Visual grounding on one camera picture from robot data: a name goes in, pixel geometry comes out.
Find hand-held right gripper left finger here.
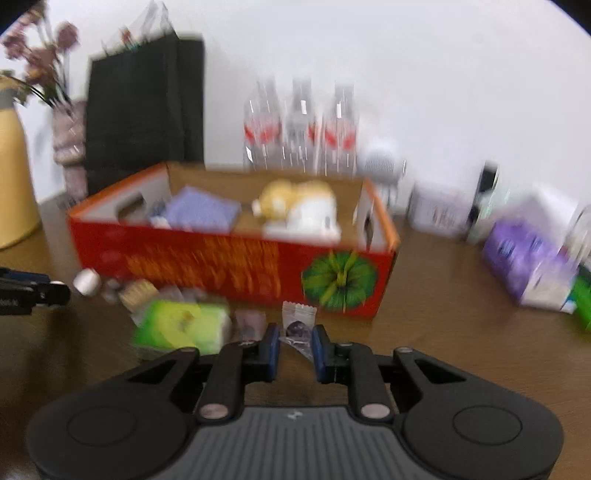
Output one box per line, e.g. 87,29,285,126
127,323,281,424

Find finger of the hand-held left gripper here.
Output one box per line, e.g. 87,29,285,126
0,268,51,284
0,281,72,317

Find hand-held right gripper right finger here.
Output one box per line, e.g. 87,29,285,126
311,324,467,424

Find clear dark candy wrapper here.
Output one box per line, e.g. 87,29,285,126
281,300,319,360

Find small white roll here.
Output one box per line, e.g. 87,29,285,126
73,269,101,297

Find green tissue packet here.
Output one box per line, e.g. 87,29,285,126
130,299,232,358

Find tan candy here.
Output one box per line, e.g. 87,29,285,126
119,278,158,309

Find red cardboard box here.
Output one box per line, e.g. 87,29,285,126
68,161,400,322

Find white and tan plush toy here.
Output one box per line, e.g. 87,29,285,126
252,180,342,232

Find purple cloth pouch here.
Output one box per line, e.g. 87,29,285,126
159,186,242,234

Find yellow thermos jug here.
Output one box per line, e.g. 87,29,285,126
0,76,42,250

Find pink fuzzy vase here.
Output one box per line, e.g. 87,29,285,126
52,99,88,204

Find grey tin box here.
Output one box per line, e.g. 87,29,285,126
409,181,476,238

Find white round speaker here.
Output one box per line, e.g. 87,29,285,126
358,138,407,206

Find black paper bag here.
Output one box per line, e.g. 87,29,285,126
85,0,205,197

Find clear water bottle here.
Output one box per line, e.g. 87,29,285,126
320,82,360,178
281,78,319,175
243,79,282,172

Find clear plastic bag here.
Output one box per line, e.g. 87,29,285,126
466,185,509,245

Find dried pink roses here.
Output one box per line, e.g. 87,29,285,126
0,4,81,109

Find purple tissue pack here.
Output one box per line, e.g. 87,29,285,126
482,185,583,311

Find black upright device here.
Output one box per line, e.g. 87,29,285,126
470,161,499,232

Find green box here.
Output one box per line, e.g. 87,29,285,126
567,270,591,333

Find white charger block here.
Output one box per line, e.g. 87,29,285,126
566,203,591,268

